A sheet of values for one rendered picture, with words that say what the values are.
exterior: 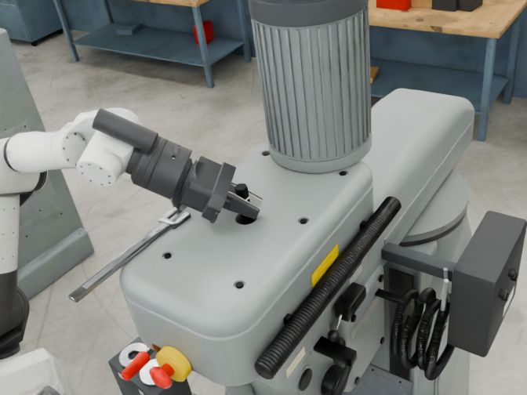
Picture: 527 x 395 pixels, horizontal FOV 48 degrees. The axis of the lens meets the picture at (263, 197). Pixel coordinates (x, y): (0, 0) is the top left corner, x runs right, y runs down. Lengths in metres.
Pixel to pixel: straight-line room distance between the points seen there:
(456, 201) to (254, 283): 0.80
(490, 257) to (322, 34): 0.51
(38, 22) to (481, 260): 7.62
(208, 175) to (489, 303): 0.56
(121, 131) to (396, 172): 0.64
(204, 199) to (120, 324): 2.72
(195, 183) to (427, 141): 0.68
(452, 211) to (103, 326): 2.54
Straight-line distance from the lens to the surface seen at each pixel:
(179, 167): 0.93
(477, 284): 1.13
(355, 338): 1.29
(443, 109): 1.56
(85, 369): 3.48
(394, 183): 1.30
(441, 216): 1.51
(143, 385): 1.79
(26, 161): 1.07
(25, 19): 8.27
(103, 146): 0.94
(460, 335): 1.24
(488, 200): 4.21
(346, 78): 1.01
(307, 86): 1.00
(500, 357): 3.25
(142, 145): 0.92
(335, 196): 1.02
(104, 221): 4.45
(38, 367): 1.23
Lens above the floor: 2.49
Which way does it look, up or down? 36 degrees down
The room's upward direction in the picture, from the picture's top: 9 degrees counter-clockwise
